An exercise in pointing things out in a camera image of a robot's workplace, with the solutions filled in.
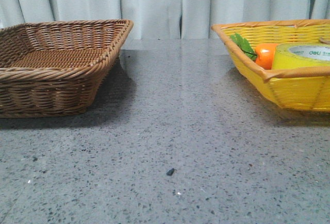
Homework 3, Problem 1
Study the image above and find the yellow tape roll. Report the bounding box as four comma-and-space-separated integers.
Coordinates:
272, 42, 329, 70

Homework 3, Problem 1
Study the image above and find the small black debris piece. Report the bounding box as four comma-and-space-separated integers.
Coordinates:
166, 168, 175, 176

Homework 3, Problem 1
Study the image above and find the white curtain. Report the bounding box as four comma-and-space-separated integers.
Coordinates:
1, 0, 329, 39

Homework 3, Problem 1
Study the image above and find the orange plastic carrot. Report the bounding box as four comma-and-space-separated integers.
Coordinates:
230, 33, 278, 70

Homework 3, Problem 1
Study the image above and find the brown wicker basket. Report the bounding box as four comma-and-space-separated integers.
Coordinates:
1, 19, 134, 118

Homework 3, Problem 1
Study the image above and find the yellow woven basket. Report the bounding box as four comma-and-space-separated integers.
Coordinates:
211, 19, 329, 112

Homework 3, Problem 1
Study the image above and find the brown stick in basket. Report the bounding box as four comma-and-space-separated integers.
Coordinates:
319, 37, 330, 44

